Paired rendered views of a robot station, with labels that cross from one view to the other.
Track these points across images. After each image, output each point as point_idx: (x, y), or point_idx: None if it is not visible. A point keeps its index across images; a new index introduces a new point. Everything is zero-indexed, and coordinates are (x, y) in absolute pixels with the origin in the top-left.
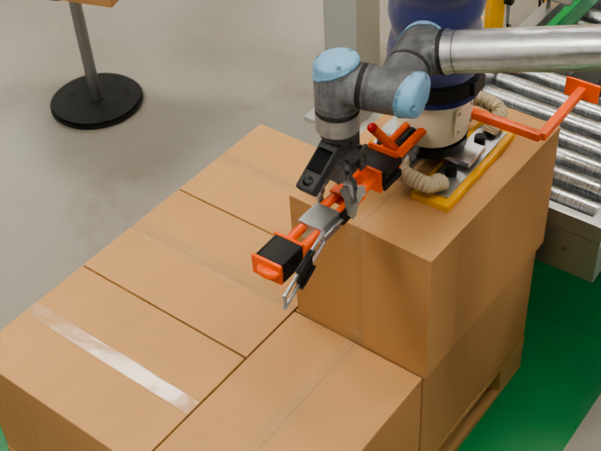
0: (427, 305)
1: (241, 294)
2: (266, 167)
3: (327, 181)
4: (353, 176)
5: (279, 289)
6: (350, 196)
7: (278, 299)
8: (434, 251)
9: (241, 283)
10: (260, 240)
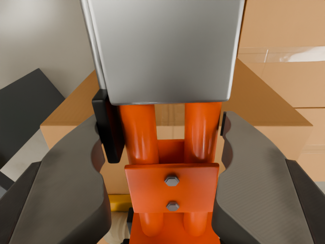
0: (78, 87)
1: (289, 39)
2: (322, 155)
3: (213, 219)
4: (190, 221)
5: (259, 64)
6: (32, 190)
7: (255, 54)
8: (54, 143)
9: (295, 51)
10: (299, 98)
